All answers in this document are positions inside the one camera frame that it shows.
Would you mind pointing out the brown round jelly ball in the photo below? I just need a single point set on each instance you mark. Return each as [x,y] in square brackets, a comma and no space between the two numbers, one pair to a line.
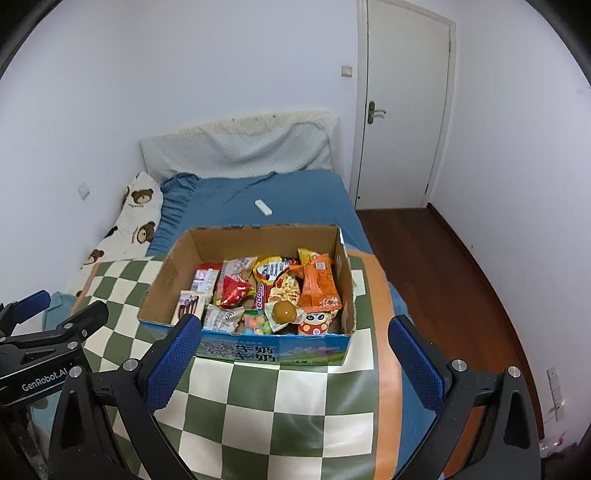
[284,310]

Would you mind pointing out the white wall socket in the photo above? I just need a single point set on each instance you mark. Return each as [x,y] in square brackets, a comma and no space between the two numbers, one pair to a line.
[555,392]

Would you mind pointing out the white wall switch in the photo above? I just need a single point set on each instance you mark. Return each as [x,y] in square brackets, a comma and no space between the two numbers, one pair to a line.
[346,71]

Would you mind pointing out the glossy red snack packet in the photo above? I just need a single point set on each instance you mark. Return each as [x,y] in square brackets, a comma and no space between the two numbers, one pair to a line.
[235,293]

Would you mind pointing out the plain yellow snack packet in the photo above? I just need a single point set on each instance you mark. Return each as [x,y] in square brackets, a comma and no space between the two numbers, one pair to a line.
[309,254]

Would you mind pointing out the white red snack packet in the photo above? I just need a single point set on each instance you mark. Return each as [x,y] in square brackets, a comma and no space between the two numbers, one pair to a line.
[205,277]

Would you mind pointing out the white quilted pillow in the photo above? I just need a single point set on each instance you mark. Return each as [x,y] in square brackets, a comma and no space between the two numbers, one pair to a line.
[240,147]

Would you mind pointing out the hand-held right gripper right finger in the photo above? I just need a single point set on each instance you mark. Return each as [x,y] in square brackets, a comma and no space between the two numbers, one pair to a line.
[415,360]

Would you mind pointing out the white packet with brown sticks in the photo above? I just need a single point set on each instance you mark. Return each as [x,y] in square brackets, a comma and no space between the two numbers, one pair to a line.
[189,304]

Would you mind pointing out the pizza print snack packet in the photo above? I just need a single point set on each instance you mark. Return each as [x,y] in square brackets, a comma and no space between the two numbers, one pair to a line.
[286,287]

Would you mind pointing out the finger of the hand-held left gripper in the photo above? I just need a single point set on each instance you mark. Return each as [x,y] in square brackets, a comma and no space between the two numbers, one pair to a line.
[87,318]
[32,302]

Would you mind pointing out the white grey snack packet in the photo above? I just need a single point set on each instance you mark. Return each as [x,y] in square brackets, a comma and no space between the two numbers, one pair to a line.
[221,318]

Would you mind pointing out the green white checkered mat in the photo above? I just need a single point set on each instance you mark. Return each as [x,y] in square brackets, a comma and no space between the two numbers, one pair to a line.
[277,415]

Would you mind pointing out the yellow colourful snack packet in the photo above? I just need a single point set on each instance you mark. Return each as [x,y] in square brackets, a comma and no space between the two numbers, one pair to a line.
[270,267]

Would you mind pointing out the orange snack packet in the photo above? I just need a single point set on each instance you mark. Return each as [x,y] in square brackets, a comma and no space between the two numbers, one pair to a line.
[318,286]

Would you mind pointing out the cardboard box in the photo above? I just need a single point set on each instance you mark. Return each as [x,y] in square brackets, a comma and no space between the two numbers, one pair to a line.
[277,353]

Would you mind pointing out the white remote control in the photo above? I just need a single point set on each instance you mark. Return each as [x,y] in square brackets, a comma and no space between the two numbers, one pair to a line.
[263,207]

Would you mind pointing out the white door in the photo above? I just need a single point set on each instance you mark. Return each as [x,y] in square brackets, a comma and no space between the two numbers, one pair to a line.
[401,115]

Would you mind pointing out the red white cartoon cup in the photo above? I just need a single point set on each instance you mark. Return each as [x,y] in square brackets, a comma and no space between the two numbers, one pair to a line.
[314,324]

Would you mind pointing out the bear print pillow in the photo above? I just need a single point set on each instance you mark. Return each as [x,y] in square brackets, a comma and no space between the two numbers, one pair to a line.
[134,221]

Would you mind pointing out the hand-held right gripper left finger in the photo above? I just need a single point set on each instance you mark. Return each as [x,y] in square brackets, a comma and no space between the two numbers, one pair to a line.
[178,355]

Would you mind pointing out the colourful candy packet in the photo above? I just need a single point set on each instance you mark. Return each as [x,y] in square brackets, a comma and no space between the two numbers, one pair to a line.
[256,323]

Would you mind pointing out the beige snack packet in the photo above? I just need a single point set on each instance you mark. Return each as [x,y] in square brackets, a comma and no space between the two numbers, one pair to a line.
[238,267]

